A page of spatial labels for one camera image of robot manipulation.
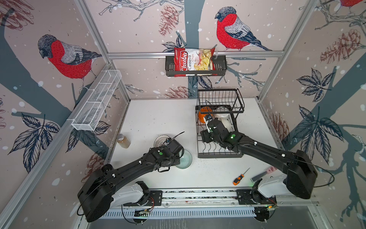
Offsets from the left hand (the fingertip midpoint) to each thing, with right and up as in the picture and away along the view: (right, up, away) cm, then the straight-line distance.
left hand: (177, 160), depth 81 cm
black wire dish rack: (+34, +34, +32) cm, 58 cm away
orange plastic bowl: (+18, +28, +22) cm, 40 cm away
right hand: (+16, +15, +3) cm, 22 cm away
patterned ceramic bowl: (-12, +10, +9) cm, 18 cm away
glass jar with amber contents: (-35, +9, +7) cm, 36 cm away
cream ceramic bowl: (+32, +20, +12) cm, 40 cm away
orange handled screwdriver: (+34, -11, -3) cm, 36 cm away
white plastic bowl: (+31, +25, +21) cm, 45 cm away
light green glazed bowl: (+5, -2, +5) cm, 7 cm away
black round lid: (-36, -1, -8) cm, 37 cm away
